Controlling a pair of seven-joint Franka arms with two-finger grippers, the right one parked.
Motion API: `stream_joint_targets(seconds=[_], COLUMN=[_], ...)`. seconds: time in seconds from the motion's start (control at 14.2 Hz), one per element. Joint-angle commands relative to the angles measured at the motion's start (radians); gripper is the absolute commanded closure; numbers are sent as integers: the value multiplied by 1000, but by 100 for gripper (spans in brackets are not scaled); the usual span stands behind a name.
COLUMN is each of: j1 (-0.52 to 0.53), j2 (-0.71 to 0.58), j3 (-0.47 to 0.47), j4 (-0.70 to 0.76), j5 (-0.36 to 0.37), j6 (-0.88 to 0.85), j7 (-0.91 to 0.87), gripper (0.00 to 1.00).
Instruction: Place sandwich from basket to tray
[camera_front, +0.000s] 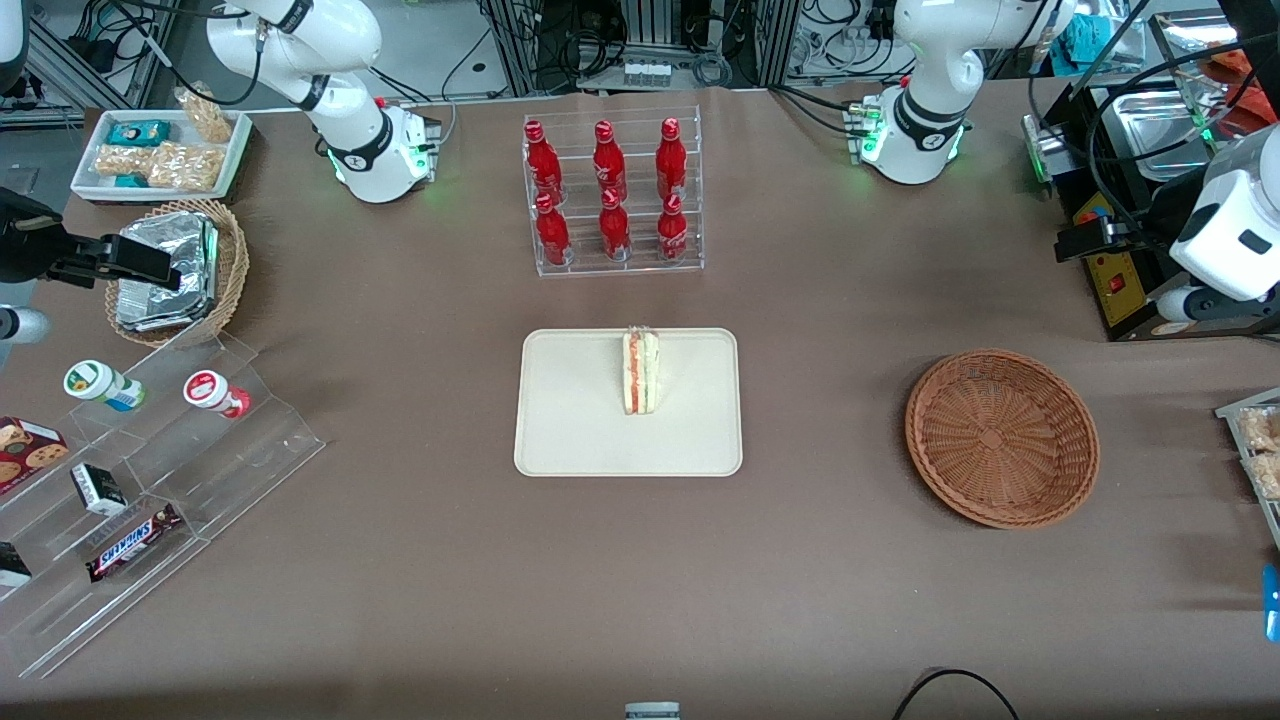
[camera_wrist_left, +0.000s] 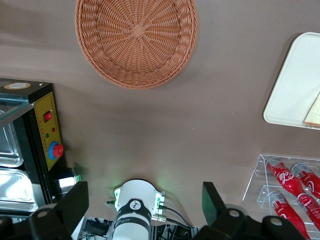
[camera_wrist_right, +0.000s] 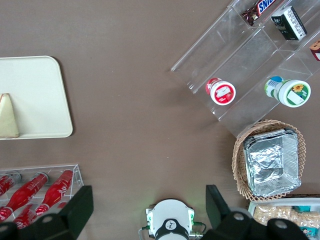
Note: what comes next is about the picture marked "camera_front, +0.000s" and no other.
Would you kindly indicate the small black white box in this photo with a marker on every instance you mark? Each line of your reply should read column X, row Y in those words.
column 98, row 488

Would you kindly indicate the light tan wicker basket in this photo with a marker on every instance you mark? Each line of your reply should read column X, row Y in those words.
column 235, row 270

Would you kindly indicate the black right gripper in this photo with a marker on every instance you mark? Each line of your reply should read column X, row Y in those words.
column 22, row 243

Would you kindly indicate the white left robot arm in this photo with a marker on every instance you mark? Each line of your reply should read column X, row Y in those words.
column 940, row 50

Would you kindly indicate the clear bag of peanut snacks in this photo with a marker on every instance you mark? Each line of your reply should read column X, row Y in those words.
column 122, row 162
column 185, row 167
column 208, row 115

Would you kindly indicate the red cookie box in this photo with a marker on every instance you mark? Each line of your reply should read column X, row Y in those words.
column 25, row 455

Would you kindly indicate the teal snack box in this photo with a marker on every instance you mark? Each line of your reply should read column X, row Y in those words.
column 140, row 133

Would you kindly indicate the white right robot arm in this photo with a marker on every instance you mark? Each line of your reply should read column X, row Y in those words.
column 340, row 120

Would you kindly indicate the clear acrylic stepped display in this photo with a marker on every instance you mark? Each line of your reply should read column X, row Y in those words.
column 270, row 440

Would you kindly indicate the red aluminium cola bottle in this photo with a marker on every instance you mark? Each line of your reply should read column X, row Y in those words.
column 672, row 235
column 614, row 232
column 543, row 165
column 609, row 165
column 671, row 165
column 553, row 235

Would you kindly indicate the triangular sandwich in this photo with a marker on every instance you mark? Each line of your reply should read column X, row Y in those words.
column 640, row 375

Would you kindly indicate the foil wrapped food package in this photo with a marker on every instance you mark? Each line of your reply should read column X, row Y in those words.
column 185, row 232
column 150, row 312

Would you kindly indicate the white rectangular snack tray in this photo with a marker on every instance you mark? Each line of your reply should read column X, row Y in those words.
column 90, row 188

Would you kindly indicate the grey snack tray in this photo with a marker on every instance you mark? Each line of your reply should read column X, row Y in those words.
column 1270, row 515

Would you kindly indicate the clear acrylic bottle rack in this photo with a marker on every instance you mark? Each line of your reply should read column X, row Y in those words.
column 640, row 268

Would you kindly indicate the green lid yoghurt cup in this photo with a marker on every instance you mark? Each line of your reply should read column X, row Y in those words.
column 95, row 383

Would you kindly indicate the red lid yoghurt cup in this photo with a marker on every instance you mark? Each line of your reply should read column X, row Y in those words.
column 210, row 390

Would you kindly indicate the aluminium equipment rack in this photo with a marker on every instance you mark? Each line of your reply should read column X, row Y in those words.
column 650, row 25

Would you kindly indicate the brown round wicker basket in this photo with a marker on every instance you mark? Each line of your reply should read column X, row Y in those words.
column 1000, row 440

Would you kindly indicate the steel food pan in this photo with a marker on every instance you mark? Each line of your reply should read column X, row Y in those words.
column 1150, row 140

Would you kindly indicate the black food warmer case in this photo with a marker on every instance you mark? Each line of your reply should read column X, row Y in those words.
column 1090, row 165

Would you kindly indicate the orange fried food piece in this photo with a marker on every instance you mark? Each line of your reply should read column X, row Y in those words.
column 1240, row 108
column 1228, row 62

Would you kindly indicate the white power strip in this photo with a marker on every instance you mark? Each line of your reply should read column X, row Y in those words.
column 648, row 75

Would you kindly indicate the clear bag of rice crackers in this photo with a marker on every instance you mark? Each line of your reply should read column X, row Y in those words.
column 1262, row 430
column 1268, row 475

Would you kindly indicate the blue plastic object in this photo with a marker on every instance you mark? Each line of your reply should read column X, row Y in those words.
column 1272, row 600

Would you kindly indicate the Snickers chocolate bar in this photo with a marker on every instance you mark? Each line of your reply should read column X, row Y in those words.
column 135, row 542

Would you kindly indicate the teal cloth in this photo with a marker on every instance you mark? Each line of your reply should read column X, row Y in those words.
column 1090, row 38

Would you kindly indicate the small teal snack packet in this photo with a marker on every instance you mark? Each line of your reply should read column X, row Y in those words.
column 130, row 181

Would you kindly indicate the grey device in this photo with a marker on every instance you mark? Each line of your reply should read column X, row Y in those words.
column 652, row 712

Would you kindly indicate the beige plastic tray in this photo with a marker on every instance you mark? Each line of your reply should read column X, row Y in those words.
column 580, row 410

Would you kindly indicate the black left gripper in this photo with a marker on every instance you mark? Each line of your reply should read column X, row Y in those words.
column 1166, row 212

